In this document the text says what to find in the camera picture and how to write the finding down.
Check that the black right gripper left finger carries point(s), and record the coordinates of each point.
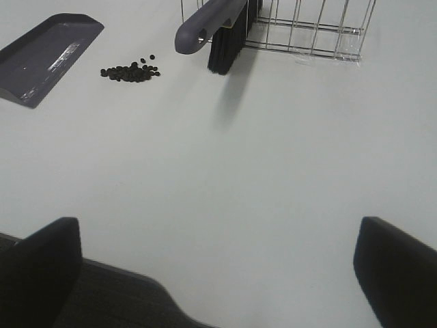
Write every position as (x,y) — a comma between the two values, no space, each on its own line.
(38,274)

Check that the purple hand brush black bristles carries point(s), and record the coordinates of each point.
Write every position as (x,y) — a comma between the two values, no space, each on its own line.
(226,24)

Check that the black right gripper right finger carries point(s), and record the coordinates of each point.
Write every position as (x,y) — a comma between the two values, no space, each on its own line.
(397,274)

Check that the chrome wire dish rack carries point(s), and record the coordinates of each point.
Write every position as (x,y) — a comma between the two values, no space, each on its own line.
(324,29)

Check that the pile of coffee beans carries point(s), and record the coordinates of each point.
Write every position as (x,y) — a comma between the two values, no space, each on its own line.
(136,72)

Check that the dark purple plastic dustpan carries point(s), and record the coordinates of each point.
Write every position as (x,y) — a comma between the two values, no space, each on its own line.
(34,63)

